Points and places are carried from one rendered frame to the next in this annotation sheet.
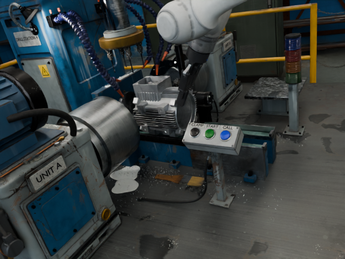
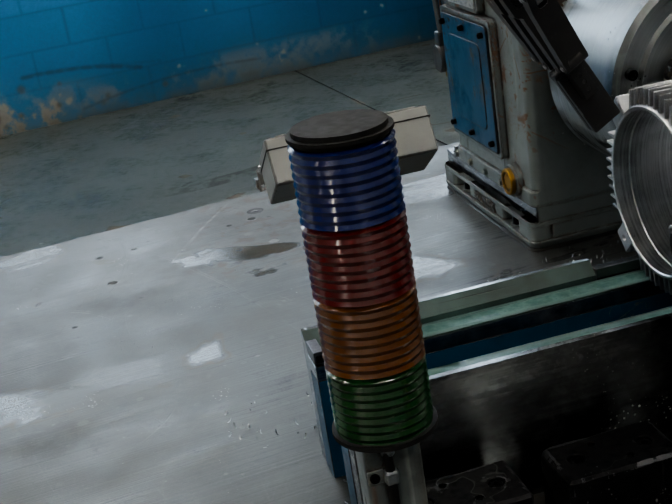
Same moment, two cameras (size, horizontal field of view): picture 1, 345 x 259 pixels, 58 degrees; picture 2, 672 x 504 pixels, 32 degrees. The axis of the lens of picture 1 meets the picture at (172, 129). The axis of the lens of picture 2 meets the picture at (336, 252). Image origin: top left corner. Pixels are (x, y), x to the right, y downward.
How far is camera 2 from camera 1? 1.89 m
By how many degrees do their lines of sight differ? 115
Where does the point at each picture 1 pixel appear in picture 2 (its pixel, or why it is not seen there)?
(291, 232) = (159, 397)
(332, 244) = (62, 419)
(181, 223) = not seen: hidden behind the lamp
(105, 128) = (573, 18)
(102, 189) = (521, 130)
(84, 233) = (492, 166)
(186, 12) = not seen: outside the picture
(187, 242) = not seen: hidden behind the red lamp
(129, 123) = (600, 59)
